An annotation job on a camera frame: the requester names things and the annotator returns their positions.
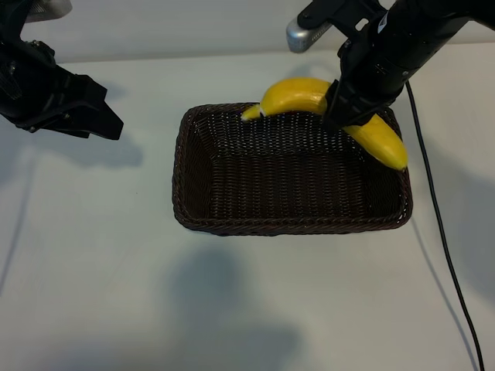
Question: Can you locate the black right camera cable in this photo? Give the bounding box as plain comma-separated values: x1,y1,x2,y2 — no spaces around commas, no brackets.
404,79,485,371

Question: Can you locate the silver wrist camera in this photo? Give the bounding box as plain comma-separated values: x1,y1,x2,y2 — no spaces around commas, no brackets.
21,0,73,21
285,0,349,54

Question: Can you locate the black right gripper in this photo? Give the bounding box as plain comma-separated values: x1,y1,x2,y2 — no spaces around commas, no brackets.
323,29,422,134

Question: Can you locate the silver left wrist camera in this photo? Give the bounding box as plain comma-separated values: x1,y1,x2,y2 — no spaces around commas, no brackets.
21,0,73,21

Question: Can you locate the yellow banana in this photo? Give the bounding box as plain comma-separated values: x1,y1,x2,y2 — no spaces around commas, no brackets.
240,77,409,172

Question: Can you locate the dark brown wicker basket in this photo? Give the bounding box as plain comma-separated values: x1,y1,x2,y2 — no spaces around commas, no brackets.
172,102,415,237

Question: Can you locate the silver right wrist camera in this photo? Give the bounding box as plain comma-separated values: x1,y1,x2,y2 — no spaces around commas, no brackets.
285,0,349,54

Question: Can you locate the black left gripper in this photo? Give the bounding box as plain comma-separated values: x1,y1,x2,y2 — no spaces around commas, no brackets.
0,0,125,142

